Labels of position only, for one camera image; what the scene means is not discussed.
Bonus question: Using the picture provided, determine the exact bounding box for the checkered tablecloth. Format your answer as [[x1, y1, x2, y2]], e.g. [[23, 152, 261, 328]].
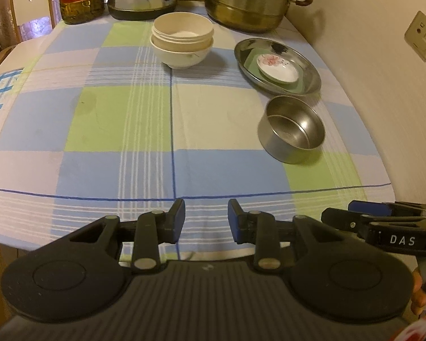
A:
[[0, 0, 393, 256]]

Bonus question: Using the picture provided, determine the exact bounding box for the cream plastic bowl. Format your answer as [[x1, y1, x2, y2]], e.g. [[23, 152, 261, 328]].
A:
[[153, 12, 214, 52]]

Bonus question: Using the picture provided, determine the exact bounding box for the steel steamer pot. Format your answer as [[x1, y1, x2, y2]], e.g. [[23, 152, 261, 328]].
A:
[[203, 0, 322, 33]]

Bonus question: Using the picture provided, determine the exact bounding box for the wall socket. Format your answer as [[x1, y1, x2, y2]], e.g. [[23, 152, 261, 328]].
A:
[[404, 11, 426, 61]]

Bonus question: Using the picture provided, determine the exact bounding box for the small floral dish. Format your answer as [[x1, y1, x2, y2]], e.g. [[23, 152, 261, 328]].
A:
[[256, 54, 300, 84]]

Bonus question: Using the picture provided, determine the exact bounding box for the green square plate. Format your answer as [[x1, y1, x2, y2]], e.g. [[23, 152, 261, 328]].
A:
[[243, 46, 305, 93]]

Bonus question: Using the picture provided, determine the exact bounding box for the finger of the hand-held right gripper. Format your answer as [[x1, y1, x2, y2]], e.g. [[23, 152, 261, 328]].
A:
[[320, 208, 375, 238], [348, 201, 394, 218]]

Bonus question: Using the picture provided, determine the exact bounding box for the white chair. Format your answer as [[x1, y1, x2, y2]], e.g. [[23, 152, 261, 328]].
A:
[[7, 0, 55, 43]]

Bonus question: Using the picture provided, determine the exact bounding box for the red and white cloth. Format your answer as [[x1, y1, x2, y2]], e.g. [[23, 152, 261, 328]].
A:
[[394, 311, 426, 341]]

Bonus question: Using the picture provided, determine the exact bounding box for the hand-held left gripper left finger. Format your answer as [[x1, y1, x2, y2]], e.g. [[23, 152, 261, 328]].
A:
[[69, 199, 186, 274]]

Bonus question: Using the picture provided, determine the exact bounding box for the small steel bowl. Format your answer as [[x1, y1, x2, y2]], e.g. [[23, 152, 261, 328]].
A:
[[258, 95, 326, 165]]

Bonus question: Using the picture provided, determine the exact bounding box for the person's right hand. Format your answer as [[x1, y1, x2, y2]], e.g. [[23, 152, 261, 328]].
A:
[[411, 269, 426, 316]]

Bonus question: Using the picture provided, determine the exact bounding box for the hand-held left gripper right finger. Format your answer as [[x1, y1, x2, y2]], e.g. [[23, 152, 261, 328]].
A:
[[227, 199, 345, 274]]

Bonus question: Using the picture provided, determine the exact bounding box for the large shallow steel plate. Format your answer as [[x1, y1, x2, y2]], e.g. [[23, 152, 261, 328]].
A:
[[234, 38, 322, 96]]

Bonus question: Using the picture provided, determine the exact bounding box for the white ceramic bowl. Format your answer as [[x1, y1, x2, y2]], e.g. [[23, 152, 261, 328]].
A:
[[150, 36, 214, 70]]

